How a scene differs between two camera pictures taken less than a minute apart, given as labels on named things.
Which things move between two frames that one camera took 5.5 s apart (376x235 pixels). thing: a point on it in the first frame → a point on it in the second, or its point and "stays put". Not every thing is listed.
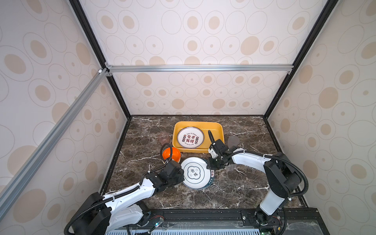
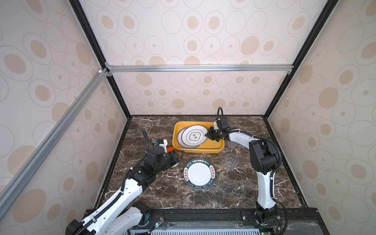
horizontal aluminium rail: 199,68 stays put
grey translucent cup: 233,141 stays put
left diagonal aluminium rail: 15,185 stays put
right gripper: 209,166 → 210,133
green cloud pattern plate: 196,175 → 192,136
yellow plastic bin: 193,136 stays put
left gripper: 180,177 → 174,157
